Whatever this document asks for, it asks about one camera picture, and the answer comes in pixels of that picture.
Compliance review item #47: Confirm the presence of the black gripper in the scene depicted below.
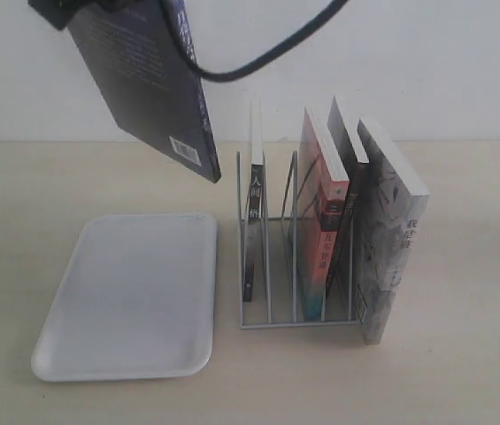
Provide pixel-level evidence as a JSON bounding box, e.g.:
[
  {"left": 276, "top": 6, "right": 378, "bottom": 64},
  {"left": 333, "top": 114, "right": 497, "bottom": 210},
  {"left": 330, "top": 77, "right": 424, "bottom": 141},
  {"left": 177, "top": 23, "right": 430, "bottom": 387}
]
[{"left": 27, "top": 0, "right": 166, "bottom": 31}]

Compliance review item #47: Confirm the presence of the dark blue moon book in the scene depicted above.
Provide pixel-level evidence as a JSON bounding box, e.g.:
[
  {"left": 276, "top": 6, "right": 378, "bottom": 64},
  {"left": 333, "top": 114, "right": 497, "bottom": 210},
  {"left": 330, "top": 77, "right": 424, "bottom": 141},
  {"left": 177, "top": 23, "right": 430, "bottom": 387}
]
[{"left": 68, "top": 1, "right": 221, "bottom": 182}]

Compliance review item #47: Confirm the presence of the red and teal book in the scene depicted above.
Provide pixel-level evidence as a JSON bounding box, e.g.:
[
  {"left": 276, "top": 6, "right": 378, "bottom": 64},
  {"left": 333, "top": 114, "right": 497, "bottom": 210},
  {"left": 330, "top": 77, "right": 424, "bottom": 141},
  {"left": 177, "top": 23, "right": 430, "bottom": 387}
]
[{"left": 297, "top": 107, "right": 350, "bottom": 321}]

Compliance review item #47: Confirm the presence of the grey white illustrated book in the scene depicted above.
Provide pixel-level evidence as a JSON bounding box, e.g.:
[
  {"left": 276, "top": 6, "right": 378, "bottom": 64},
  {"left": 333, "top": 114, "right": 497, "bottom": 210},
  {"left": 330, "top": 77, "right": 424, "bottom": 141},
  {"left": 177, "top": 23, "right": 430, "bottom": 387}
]
[{"left": 352, "top": 117, "right": 430, "bottom": 345}]

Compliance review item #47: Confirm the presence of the black spine book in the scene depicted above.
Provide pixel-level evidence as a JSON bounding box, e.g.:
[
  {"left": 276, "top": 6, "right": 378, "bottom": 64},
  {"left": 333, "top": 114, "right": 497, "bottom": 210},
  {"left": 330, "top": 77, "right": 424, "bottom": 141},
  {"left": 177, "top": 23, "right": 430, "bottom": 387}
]
[{"left": 242, "top": 97, "right": 265, "bottom": 302}]

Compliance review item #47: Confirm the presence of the dark brown spine book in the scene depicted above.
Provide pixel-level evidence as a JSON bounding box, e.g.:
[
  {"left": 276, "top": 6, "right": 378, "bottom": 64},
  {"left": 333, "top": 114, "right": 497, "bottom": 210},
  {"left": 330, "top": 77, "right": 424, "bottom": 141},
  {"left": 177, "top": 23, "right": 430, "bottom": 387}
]
[{"left": 323, "top": 96, "right": 369, "bottom": 298}]

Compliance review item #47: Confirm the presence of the white plastic tray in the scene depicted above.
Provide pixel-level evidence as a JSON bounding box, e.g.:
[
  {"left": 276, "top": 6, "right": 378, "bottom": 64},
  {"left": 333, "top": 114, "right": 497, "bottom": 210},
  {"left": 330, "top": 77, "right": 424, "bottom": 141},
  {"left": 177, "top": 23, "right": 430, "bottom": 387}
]
[{"left": 31, "top": 213, "right": 218, "bottom": 383}]

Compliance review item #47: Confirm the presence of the black cable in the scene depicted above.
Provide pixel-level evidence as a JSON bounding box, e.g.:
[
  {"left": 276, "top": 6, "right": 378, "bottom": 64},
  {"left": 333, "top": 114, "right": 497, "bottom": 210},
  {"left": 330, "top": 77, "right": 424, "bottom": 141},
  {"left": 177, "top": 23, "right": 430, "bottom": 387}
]
[{"left": 156, "top": 0, "right": 351, "bottom": 85}]

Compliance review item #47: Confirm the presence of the white wire book rack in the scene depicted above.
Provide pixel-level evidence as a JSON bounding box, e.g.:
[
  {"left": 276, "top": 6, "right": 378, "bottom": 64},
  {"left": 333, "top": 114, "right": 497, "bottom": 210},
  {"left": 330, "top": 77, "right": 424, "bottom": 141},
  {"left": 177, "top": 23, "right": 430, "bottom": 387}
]
[{"left": 236, "top": 151, "right": 359, "bottom": 329}]

